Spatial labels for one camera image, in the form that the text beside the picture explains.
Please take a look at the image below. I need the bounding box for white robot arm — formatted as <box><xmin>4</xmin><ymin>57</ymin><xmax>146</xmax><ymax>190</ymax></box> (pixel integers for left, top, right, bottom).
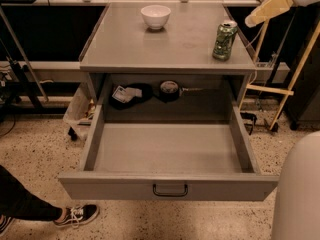
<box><xmin>245</xmin><ymin>0</ymin><xmax>320</xmax><ymax>240</ymax></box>

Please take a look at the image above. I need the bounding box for open grey top drawer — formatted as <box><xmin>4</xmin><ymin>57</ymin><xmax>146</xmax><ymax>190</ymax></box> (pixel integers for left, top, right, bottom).
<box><xmin>59</xmin><ymin>103</ymin><xmax>278</xmax><ymax>201</ymax></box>

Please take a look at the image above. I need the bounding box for person leg in black trousers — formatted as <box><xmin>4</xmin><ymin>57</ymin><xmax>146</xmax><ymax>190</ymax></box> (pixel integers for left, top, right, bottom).
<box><xmin>0</xmin><ymin>165</ymin><xmax>62</xmax><ymax>221</ymax></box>

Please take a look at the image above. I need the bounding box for white ceramic bowl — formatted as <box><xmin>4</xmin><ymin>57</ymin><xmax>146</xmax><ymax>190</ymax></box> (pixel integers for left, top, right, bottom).
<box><xmin>141</xmin><ymin>5</ymin><xmax>171</xmax><ymax>30</ymax></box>

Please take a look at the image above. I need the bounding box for black and white sneaker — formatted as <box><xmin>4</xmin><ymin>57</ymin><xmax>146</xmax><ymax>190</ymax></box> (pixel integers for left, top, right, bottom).
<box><xmin>54</xmin><ymin>204</ymin><xmax>100</xmax><ymax>228</ymax></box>

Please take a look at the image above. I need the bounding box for grey cabinet with top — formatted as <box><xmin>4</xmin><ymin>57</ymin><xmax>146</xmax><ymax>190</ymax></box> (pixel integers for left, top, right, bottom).
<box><xmin>80</xmin><ymin>2</ymin><xmax>255</xmax><ymax>124</ymax></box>

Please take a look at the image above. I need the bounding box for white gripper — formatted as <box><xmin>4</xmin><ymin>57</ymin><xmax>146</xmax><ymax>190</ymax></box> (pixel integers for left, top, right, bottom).
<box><xmin>245</xmin><ymin>0</ymin><xmax>320</xmax><ymax>28</ymax></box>

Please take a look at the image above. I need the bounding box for black pouch with papers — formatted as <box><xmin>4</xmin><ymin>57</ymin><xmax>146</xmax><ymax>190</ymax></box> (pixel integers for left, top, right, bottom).
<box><xmin>109</xmin><ymin>83</ymin><xmax>153</xmax><ymax>110</ymax></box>

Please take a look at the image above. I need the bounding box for green soda can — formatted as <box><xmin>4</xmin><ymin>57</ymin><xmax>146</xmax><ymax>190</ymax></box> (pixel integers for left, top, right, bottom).
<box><xmin>212</xmin><ymin>20</ymin><xmax>238</xmax><ymax>61</ymax></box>

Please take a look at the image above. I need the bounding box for wooden easel frame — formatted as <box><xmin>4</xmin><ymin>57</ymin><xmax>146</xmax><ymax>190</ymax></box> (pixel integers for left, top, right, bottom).
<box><xmin>238</xmin><ymin>0</ymin><xmax>320</xmax><ymax>132</ymax></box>

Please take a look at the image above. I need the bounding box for black drawer handle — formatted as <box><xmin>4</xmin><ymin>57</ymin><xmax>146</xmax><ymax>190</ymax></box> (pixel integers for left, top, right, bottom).
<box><xmin>153</xmin><ymin>184</ymin><xmax>188</xmax><ymax>197</ymax></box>

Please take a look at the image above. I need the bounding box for clear plastic bin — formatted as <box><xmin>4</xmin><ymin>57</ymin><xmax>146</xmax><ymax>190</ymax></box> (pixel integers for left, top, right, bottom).
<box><xmin>63</xmin><ymin>83</ymin><xmax>95</xmax><ymax>141</ymax></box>

